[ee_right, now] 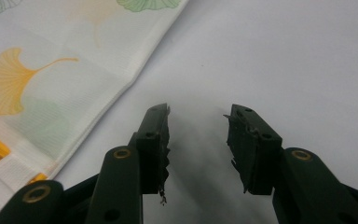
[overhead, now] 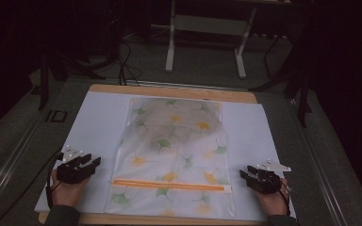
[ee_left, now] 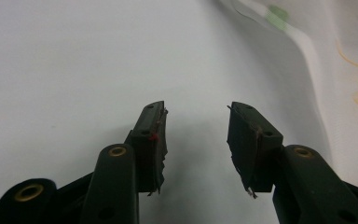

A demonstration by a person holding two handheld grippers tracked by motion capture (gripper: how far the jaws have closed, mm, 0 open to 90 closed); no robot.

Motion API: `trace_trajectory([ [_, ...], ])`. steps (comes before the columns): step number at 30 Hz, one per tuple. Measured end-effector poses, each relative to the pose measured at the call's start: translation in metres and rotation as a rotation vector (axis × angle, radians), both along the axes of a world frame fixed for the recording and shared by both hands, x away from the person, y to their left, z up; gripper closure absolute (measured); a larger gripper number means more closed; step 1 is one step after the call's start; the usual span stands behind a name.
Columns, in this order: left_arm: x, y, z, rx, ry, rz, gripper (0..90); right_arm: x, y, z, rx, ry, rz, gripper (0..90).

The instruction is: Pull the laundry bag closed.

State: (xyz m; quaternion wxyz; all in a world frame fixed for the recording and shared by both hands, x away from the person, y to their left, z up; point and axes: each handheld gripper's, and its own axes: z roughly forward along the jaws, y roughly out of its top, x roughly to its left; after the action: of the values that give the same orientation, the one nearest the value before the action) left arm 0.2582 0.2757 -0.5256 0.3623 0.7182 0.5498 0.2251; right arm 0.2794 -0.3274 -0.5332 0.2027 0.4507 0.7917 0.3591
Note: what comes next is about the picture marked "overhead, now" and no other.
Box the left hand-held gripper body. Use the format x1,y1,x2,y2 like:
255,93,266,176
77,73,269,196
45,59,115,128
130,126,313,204
56,144,97,186

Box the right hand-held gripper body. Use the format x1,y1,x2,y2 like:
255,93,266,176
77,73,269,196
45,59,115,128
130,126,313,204
244,158,292,195

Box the person's left hand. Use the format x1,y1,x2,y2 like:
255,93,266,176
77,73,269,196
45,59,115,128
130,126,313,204
50,169,91,208

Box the person's right hand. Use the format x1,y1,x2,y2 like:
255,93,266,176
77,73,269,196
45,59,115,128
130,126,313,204
254,177,289,218

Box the white table mat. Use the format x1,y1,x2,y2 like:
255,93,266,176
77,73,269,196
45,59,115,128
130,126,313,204
33,90,297,222

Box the black floor socket plate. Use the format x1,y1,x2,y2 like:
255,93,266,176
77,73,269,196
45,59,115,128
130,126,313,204
44,109,69,123

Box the clear leaf-print zip bag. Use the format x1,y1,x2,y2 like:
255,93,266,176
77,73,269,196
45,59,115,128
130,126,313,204
104,97,237,218

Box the dark metal stand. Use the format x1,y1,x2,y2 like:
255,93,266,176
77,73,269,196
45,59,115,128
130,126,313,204
250,31,314,129
36,43,107,111

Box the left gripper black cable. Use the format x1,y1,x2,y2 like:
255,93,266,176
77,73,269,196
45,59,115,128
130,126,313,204
44,152,64,211

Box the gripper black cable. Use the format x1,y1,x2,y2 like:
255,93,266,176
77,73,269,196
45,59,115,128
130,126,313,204
44,152,64,211
278,179,293,218

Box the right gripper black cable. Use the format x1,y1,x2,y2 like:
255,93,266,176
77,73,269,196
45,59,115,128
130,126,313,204
278,179,293,218

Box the black floor cables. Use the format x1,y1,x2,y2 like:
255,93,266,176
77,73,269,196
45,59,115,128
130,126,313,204
115,39,143,87

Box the white metal table frame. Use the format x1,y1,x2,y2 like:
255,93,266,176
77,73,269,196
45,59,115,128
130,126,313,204
164,0,259,80

